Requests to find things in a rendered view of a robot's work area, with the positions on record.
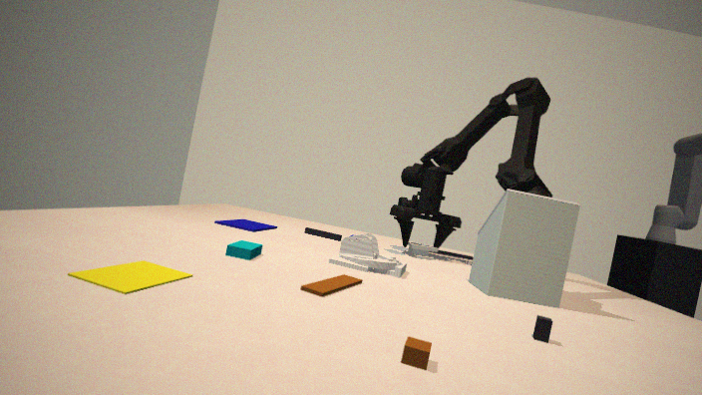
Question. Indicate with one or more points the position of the teal rectangular block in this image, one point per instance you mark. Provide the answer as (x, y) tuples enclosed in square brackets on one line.
[(244, 250)]

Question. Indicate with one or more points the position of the brown flat rectangular plate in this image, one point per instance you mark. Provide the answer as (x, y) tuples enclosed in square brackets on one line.
[(331, 285)]

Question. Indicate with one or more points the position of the small brown cube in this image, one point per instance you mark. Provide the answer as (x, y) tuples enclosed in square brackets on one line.
[(416, 353)]

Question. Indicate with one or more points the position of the yellow flat plate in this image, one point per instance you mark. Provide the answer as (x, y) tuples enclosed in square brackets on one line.
[(131, 277)]

